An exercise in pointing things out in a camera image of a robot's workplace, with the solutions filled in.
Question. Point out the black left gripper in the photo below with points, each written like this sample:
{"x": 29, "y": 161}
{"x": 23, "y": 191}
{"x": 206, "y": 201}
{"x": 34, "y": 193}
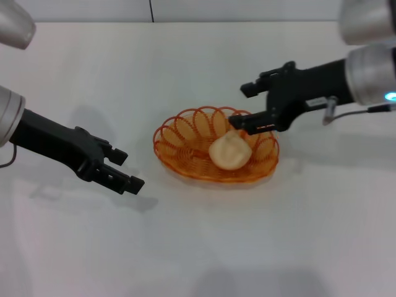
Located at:
{"x": 55, "y": 143}

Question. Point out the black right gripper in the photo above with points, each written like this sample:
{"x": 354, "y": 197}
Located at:
{"x": 294, "y": 89}

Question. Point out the beige steamed bun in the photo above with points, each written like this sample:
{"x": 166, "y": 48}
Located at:
{"x": 230, "y": 151}

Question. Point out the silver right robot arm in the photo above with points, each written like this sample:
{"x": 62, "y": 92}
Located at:
{"x": 371, "y": 74}

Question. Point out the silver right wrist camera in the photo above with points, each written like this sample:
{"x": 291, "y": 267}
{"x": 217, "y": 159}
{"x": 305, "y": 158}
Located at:
{"x": 368, "y": 18}

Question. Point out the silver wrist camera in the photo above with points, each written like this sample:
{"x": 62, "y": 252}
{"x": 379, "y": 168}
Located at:
{"x": 14, "y": 23}
{"x": 368, "y": 18}

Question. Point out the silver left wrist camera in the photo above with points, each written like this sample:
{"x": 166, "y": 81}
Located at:
{"x": 14, "y": 23}

